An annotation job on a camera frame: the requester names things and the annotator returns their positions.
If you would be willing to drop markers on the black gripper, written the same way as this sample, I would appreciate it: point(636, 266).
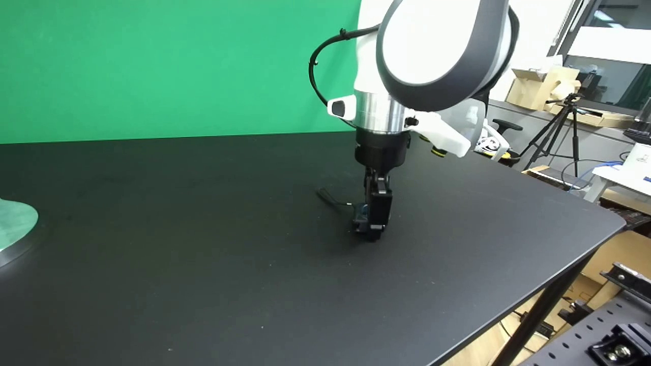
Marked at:
point(383, 151)

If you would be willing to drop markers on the black perforated metal board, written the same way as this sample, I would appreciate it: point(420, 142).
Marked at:
point(576, 339)

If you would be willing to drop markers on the black aluminium rail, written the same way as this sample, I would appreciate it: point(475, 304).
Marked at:
point(627, 280)

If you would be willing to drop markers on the black table leg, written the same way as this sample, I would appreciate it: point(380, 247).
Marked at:
point(542, 308)

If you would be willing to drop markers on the black camera tripod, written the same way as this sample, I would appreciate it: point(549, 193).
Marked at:
point(559, 134)

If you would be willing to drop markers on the green round plate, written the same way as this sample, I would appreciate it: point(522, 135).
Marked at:
point(14, 225)

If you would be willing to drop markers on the brown cardboard box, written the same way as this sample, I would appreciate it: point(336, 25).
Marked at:
point(540, 85)

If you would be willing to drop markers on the black metal clamp bracket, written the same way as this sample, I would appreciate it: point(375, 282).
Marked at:
point(622, 348)

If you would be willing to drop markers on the checkered calibration marker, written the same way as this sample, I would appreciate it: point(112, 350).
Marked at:
point(490, 142)

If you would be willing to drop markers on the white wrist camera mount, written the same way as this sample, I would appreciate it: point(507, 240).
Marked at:
point(450, 129)

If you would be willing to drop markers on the white box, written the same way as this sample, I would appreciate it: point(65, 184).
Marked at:
point(627, 174)

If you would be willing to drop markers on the green backdrop screen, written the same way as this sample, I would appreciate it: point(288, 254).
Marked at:
point(170, 68)

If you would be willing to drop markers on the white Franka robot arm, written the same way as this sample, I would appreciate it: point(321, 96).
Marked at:
point(434, 53)

